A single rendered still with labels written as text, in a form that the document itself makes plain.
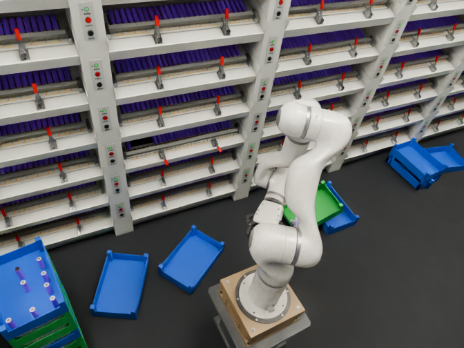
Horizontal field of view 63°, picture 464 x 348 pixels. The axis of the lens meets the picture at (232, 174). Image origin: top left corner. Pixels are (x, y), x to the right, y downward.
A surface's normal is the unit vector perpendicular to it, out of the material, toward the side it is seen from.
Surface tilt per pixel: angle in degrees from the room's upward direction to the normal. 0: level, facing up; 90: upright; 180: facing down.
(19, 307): 0
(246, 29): 21
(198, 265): 0
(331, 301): 0
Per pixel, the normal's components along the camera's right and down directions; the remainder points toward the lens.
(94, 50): 0.42, 0.69
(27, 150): 0.25, -0.39
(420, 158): 0.11, -0.68
